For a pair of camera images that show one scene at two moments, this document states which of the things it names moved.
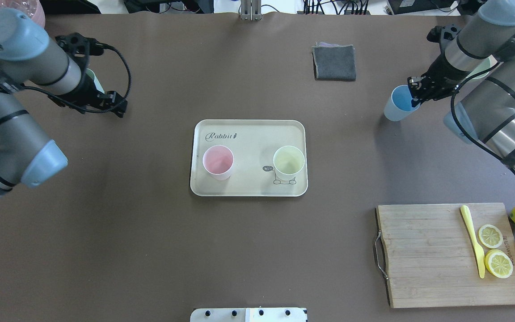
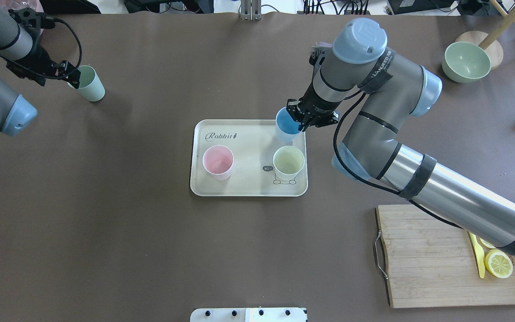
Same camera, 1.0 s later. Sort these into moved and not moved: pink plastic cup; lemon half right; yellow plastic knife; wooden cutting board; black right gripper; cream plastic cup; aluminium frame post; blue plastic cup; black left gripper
Moved: black left gripper; black right gripper; blue plastic cup
Not moved: wooden cutting board; cream plastic cup; lemon half right; pink plastic cup; aluminium frame post; yellow plastic knife
